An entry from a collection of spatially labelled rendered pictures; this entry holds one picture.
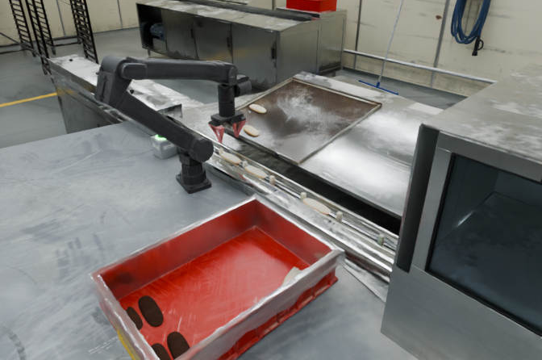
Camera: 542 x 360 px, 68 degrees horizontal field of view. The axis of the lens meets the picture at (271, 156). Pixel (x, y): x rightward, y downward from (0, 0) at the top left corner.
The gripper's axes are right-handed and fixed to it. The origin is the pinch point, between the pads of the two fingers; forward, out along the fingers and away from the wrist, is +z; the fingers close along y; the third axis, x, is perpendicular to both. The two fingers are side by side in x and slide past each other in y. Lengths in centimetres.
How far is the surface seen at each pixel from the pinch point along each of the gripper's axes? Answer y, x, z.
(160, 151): -16.7, 21.1, 7.4
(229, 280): -37, -47, 11
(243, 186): -9.2, -18.9, 8.3
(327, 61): 300, 196, 64
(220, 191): -13.8, -12.5, 11.1
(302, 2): 287, 230, -2
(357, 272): -11, -66, 11
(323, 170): 12.3, -34.4, 4.1
